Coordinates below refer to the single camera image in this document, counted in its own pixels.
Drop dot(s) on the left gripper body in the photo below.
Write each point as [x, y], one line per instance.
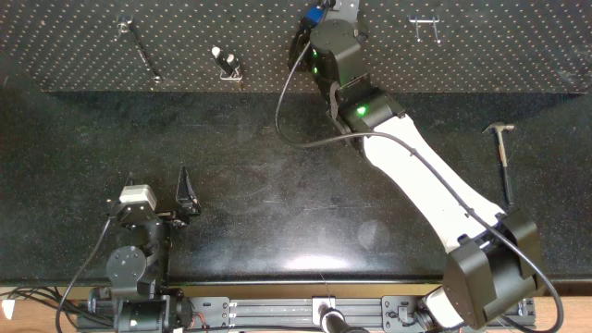
[180, 217]

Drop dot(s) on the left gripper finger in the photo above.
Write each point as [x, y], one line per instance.
[129, 180]
[187, 196]

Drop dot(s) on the black and white pliers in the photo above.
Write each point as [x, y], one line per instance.
[224, 60]

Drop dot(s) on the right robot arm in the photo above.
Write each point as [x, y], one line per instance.
[416, 176]

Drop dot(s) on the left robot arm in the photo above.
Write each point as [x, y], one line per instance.
[134, 273]

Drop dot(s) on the black pegboard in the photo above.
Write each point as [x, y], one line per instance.
[185, 46]

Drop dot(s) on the metal hook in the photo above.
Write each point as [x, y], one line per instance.
[230, 77]
[425, 20]
[125, 22]

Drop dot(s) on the wrench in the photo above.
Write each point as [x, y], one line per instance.
[141, 48]

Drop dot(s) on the hammer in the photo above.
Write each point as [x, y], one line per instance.
[501, 152]

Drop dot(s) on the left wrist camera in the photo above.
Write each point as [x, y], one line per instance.
[138, 196]

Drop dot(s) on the mounting rail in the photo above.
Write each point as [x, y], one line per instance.
[277, 312]

